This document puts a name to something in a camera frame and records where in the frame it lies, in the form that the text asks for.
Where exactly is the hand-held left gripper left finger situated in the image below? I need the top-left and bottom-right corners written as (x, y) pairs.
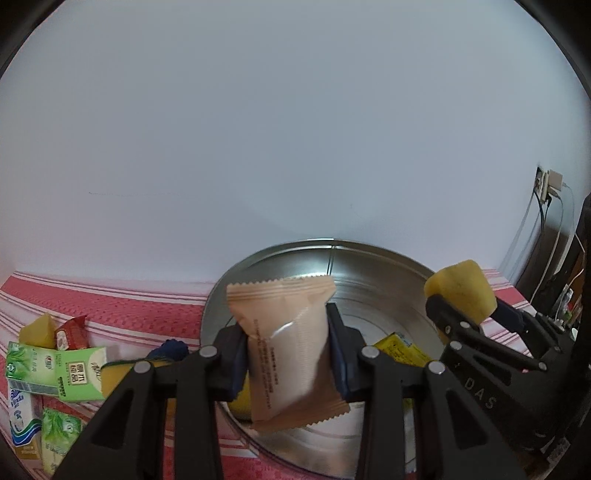
top-left (53, 323), bottom-right (250, 480)

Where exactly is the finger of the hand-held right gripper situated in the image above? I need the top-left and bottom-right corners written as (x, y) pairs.
top-left (496, 299), bottom-right (575, 354)
top-left (425, 294), bottom-right (550, 374)

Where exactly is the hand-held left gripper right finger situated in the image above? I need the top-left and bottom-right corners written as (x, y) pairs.
top-left (325, 302), bottom-right (527, 480)

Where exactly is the beige snack packet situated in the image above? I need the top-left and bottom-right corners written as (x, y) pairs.
top-left (225, 274), bottom-right (349, 433)

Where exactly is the round metal tin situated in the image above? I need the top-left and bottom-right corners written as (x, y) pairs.
top-left (201, 237), bottom-right (444, 478)

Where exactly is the green leaf-print tissue pack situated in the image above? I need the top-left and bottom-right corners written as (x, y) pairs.
top-left (6, 340), bottom-right (63, 395)
top-left (41, 407), bottom-right (83, 476)

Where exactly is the yellow packet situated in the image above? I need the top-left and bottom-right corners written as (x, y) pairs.
top-left (372, 332), bottom-right (431, 370)

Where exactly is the dark furniture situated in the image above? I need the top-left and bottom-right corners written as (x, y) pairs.
top-left (514, 194), bottom-right (591, 344)

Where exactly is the blue crumpled cloth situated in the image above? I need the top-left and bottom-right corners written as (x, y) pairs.
top-left (147, 339), bottom-right (189, 361)

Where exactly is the red striped cloth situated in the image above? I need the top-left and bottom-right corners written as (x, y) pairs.
top-left (0, 271), bottom-right (536, 480)

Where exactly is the yellow sponge with green edge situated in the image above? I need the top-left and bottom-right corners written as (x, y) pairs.
top-left (100, 359), bottom-right (178, 401)

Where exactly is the light green tissue pack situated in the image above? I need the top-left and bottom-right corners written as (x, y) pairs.
top-left (56, 347), bottom-right (108, 401)

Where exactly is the red snack packet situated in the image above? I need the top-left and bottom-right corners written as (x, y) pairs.
top-left (54, 315), bottom-right (89, 352)

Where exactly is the blue and white tissue pack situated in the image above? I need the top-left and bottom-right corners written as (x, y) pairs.
top-left (8, 389), bottom-right (44, 459)

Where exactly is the grey cable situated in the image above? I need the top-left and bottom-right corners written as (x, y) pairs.
top-left (500, 191), bottom-right (541, 280)

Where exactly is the white cable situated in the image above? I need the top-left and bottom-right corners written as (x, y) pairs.
top-left (530, 184), bottom-right (575, 301)

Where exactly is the wall socket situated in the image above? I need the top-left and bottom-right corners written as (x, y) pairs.
top-left (536, 167), bottom-right (552, 204)

